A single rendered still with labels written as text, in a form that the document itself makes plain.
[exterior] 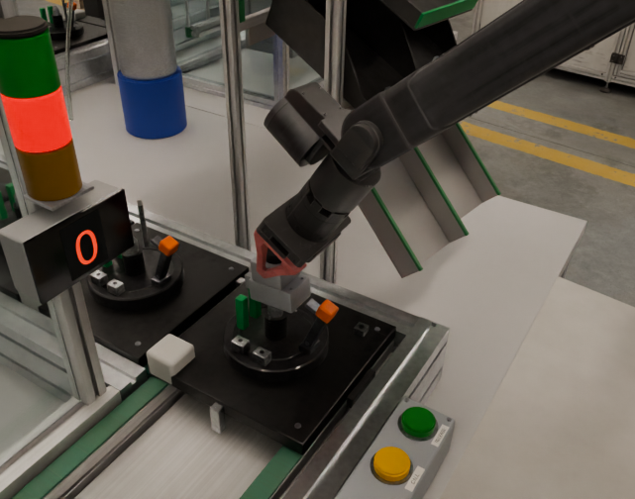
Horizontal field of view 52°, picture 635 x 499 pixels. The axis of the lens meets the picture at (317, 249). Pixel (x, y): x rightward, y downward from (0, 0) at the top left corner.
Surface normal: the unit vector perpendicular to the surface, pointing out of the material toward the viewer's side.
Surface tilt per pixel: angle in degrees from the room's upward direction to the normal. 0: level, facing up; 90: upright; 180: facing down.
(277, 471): 0
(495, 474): 0
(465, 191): 45
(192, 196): 0
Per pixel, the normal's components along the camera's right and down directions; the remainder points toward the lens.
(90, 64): 0.85, 0.31
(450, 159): 0.54, -0.30
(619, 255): 0.02, -0.82
